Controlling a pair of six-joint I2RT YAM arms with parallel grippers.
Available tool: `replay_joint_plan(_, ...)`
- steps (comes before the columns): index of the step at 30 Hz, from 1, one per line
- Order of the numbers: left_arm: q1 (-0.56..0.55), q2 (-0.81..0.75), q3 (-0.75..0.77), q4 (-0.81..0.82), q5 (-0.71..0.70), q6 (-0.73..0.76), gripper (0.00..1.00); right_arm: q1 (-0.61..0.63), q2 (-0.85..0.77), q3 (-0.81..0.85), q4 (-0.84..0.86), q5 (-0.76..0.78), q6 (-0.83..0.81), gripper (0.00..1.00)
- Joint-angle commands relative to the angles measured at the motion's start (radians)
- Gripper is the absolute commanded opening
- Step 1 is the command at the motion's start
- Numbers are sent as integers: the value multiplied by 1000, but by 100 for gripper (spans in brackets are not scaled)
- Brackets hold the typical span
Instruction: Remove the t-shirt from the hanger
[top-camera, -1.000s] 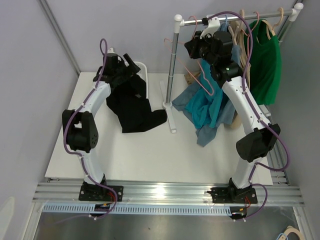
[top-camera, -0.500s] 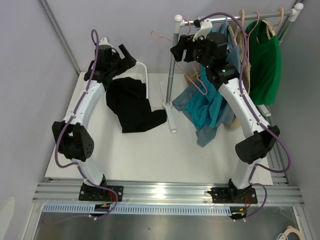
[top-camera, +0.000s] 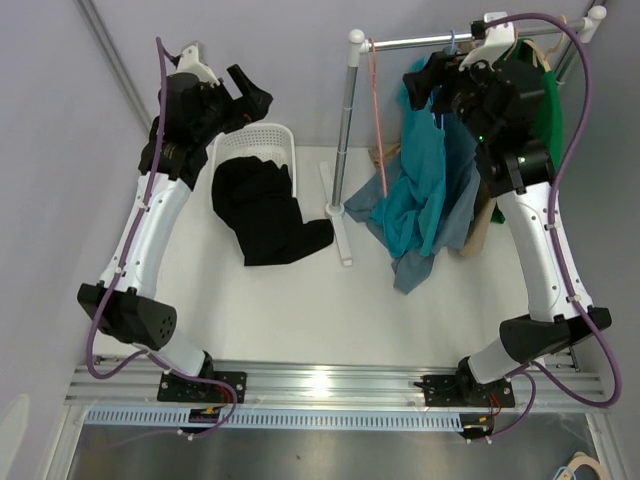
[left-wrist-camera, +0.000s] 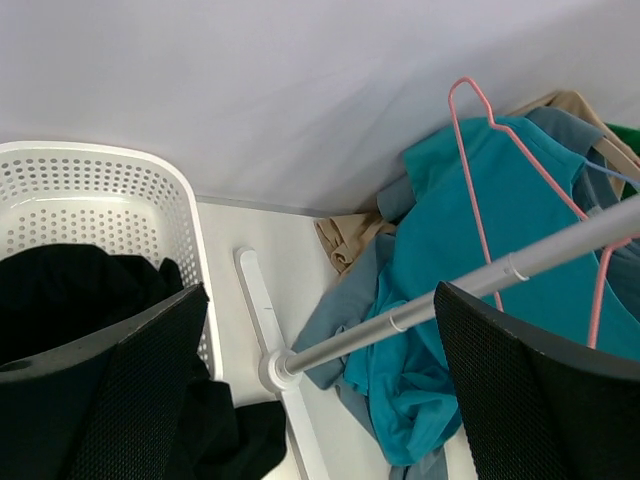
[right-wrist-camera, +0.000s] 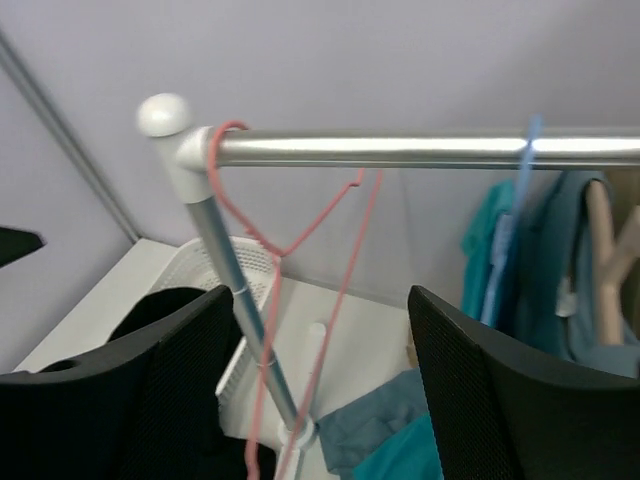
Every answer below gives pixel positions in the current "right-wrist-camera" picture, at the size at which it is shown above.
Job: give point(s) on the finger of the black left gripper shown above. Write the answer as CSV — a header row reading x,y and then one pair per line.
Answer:
x,y
16,244

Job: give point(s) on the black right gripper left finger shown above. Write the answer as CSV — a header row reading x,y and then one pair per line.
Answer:
x,y
134,408

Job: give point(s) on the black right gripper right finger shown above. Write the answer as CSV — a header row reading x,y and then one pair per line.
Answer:
x,y
503,410

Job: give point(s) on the teal t shirt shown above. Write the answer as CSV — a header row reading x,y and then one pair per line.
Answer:
x,y
411,453

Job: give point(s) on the light blue wire hanger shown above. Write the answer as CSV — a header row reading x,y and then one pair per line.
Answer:
x,y
506,225

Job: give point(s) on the grey blue t shirt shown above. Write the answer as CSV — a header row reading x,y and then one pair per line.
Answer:
x,y
549,306

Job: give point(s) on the beige t shirt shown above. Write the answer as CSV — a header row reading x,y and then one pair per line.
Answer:
x,y
615,249

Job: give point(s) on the silver white clothes rack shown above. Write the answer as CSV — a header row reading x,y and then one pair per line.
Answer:
x,y
184,149

